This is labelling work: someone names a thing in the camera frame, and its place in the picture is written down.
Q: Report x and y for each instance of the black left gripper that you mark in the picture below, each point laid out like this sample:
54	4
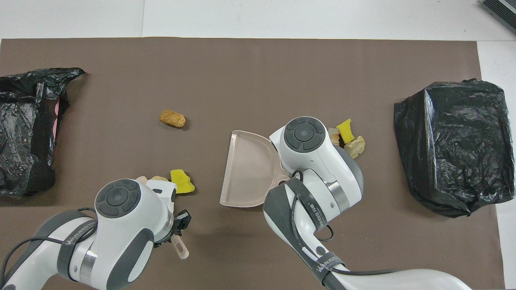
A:
169	237

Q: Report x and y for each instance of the yellow sponge chunk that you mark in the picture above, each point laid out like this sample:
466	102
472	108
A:
181	182

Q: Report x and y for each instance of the pale beige bread piece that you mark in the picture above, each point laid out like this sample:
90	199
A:
160	178

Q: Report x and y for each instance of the beige plastic dustpan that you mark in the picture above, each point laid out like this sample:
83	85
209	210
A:
246	169

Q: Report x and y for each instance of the brown bread roll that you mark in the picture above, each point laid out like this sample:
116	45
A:
172	118

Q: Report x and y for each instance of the orange white bread slice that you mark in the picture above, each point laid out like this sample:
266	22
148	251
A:
333	136

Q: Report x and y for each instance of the small yellow sponge piece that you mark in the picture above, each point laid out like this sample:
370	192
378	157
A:
345	131

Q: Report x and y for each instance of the beige grey foam chunk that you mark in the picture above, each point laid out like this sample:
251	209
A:
355	147

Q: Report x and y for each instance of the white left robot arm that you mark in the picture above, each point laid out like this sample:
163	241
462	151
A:
117	225

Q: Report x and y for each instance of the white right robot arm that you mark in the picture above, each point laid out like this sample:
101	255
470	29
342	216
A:
314	161

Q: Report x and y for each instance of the pink bin with black bag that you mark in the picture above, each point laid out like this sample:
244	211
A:
24	133

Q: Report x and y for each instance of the brown table mat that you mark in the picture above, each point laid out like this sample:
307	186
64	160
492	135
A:
258	72

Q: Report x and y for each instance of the dark ribbed device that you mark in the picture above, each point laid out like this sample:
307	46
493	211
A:
500	10

